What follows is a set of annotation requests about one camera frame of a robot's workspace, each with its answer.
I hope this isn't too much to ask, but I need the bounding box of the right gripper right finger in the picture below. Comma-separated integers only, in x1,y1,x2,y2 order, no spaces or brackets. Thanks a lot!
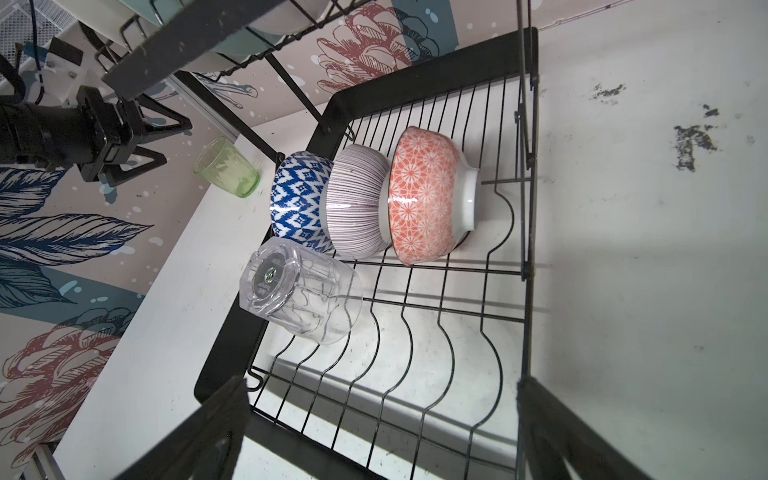
517,376,648,479

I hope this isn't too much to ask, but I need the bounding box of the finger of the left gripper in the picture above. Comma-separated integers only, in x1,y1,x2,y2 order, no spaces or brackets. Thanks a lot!
103,147,167,188
135,94,193,143

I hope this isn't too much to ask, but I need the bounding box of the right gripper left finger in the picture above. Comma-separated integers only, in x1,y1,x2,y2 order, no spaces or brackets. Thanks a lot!
117,377,248,479

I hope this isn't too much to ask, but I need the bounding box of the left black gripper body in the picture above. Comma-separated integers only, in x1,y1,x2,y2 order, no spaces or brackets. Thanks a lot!
76,86,144,182

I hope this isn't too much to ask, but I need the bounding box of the clear drinking glass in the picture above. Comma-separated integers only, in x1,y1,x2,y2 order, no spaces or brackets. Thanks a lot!
239,237,365,345

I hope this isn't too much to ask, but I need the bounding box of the red patterned bowl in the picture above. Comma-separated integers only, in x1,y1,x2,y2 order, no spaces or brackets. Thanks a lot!
388,126,479,265

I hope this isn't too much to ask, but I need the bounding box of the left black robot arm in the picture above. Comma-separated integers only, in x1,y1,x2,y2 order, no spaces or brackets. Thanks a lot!
1,58,192,187

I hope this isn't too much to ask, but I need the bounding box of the black two-tier dish rack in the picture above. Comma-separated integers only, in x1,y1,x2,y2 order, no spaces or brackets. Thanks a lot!
77,0,541,480

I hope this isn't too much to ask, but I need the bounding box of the pale green plate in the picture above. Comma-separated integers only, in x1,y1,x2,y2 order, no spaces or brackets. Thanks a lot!
121,0,283,58

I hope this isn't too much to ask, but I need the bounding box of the white plate right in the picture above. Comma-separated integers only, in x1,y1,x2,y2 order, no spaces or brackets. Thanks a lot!
250,0,331,35

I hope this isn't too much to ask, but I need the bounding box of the white wire wall basket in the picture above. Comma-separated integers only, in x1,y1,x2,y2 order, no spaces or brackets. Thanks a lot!
1,0,76,62

